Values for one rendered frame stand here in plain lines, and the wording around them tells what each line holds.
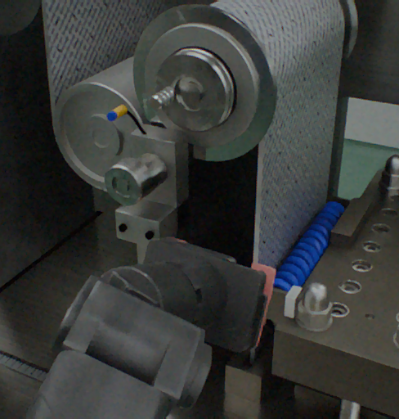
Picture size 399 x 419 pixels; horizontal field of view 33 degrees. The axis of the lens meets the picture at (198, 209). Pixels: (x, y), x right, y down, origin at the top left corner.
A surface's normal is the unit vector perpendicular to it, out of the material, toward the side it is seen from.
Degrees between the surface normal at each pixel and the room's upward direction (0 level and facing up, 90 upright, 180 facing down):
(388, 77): 90
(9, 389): 0
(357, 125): 90
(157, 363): 50
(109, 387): 25
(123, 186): 90
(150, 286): 63
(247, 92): 90
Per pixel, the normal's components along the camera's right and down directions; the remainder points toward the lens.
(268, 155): 0.89, 0.23
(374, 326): 0.00, -0.87
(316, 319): 0.04, 0.50
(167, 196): -0.46, 0.44
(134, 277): -0.43, -0.01
